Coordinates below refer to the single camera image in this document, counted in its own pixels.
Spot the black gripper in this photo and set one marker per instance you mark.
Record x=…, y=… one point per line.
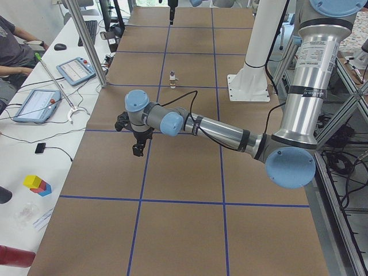
x=141, y=135

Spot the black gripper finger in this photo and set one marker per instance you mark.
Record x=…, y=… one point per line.
x=172, y=15

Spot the white PPR valve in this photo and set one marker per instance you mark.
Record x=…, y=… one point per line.
x=173, y=79

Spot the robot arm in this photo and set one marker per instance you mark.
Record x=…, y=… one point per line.
x=287, y=153

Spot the grabber stick tool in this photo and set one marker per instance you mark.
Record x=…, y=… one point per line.
x=73, y=108

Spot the black keyboard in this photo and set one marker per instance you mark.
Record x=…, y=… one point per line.
x=92, y=26

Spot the small black box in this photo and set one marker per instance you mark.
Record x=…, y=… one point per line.
x=40, y=148

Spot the blue block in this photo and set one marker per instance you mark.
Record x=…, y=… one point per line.
x=45, y=189

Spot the far teach pendant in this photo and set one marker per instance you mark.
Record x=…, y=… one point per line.
x=76, y=71

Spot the teach pendant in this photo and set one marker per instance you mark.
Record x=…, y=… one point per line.
x=76, y=71
x=39, y=106

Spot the red block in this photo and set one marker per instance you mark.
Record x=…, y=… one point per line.
x=36, y=186

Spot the near teach pendant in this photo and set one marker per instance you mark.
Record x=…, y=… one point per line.
x=39, y=106

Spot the yellow block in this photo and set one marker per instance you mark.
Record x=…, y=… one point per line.
x=29, y=179

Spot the black computer mouse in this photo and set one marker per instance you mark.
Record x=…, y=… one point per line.
x=60, y=47

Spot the seated person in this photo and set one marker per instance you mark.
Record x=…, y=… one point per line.
x=17, y=60

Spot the red bottle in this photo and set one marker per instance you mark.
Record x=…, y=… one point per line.
x=16, y=257

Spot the aluminium frame post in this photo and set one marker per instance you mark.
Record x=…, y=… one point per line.
x=73, y=7

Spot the white camera pole base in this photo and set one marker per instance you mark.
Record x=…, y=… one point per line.
x=250, y=83

